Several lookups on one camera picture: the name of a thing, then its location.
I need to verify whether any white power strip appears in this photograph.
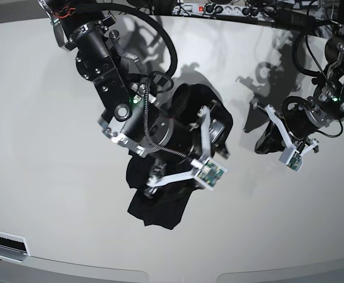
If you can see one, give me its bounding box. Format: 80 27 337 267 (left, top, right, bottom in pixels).
171 1 273 21

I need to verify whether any black box behind table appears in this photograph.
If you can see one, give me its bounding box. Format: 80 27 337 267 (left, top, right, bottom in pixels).
272 9 317 31

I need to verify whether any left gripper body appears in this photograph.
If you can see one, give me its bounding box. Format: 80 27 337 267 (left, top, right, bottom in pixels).
281 96 322 140

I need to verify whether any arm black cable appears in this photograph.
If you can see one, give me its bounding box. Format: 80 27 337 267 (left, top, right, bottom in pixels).
295 29 344 139
100 5 178 95

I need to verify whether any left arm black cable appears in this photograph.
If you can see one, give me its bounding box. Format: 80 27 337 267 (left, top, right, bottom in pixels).
295 29 344 139

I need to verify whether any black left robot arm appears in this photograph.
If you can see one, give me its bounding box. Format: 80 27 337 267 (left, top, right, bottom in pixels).
276 1 344 150

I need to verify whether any white slotted table fixture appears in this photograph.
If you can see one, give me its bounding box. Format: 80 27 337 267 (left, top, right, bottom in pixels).
0 231 31 263

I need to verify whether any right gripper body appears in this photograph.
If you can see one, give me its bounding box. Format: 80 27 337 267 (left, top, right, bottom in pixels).
142 84 230 177

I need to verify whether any black t-shirt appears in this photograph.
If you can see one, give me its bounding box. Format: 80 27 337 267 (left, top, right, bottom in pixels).
125 83 234 231

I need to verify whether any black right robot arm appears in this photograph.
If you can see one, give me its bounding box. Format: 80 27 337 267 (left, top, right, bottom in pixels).
40 1 233 178

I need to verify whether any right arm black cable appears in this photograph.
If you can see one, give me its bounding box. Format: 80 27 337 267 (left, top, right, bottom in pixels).
100 5 178 95

